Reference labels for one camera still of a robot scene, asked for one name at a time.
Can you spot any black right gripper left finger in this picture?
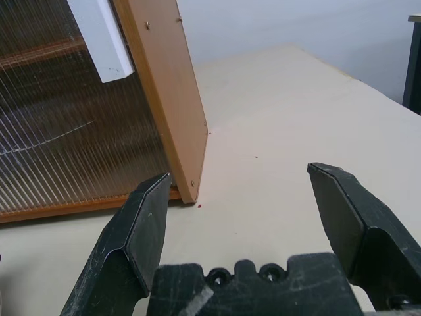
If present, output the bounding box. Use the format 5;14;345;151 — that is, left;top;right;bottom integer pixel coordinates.
59;172;173;316

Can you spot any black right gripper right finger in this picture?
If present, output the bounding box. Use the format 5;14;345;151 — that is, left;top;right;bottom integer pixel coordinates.
307;161;421;312

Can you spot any brown wooden cabinet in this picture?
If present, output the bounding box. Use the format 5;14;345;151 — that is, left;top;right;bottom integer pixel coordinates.
0;0;210;228

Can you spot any ribbed clear sliding door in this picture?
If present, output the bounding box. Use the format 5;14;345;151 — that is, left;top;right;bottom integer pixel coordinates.
0;0;172;212

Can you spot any beige table with black frame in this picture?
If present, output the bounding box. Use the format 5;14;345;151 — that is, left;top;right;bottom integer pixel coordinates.
402;14;421;116

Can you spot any white door handle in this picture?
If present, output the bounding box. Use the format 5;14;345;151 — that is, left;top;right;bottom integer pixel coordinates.
66;0;136;84

